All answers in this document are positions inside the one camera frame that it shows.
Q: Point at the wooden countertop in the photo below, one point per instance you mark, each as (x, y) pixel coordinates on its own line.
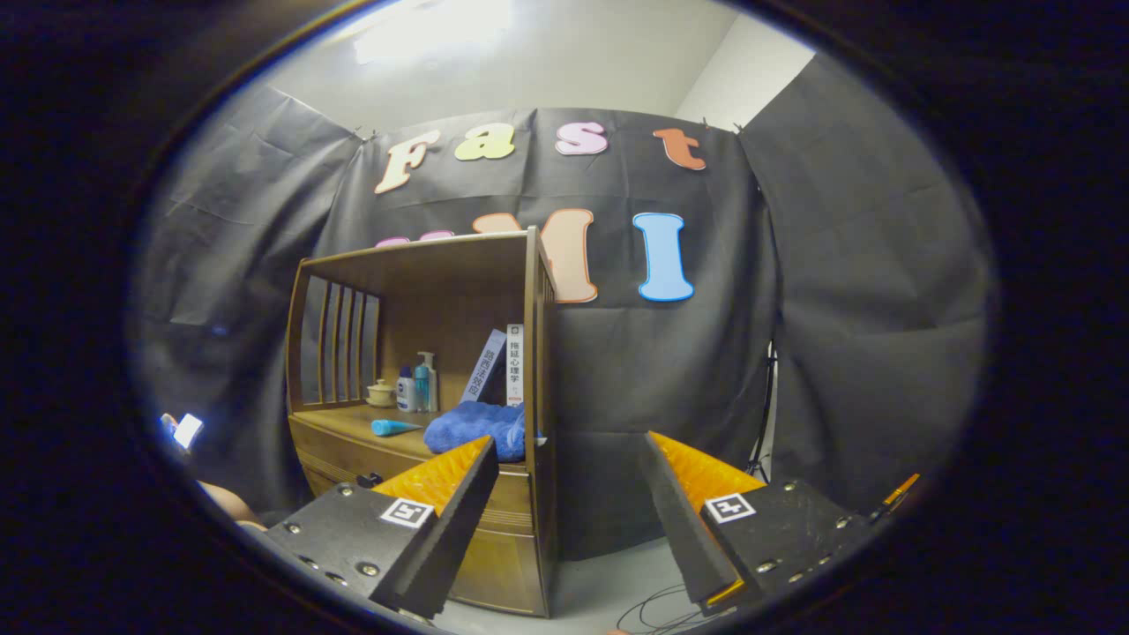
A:
(353, 422)

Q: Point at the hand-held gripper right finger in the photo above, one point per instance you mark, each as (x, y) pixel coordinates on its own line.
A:
(684, 529)

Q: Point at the blue squeeze tube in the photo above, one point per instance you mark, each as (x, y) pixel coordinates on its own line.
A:
(388, 428)

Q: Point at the small beige lidded teacup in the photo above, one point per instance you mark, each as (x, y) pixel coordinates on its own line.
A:
(381, 394)

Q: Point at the clear blue pump bottle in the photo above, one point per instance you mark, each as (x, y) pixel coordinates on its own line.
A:
(423, 388)

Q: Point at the white spine book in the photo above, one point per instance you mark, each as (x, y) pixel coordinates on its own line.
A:
(514, 366)

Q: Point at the grey book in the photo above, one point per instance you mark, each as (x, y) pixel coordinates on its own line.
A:
(483, 370)

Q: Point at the blue folded towel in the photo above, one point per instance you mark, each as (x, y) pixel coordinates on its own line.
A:
(476, 423)

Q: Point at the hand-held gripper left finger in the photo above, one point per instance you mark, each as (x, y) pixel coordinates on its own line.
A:
(450, 529)

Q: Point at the wooden drawer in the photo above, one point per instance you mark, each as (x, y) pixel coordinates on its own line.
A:
(340, 450)

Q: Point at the wooden cabinet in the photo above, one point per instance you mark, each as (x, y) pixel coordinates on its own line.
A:
(441, 300)

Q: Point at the glowing phone screen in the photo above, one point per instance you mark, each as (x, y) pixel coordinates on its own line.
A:
(187, 431)

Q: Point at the black light stand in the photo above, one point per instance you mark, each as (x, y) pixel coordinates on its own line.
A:
(758, 463)

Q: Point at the black backdrop cloth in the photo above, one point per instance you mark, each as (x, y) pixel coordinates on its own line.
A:
(794, 309)

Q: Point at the white lotion bottle blue cap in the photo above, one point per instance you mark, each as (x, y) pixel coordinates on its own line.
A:
(405, 395)

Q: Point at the orange and black tool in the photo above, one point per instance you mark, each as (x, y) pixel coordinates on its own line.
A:
(900, 489)

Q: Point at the wooden cabinet door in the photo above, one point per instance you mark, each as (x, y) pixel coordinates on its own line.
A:
(498, 569)

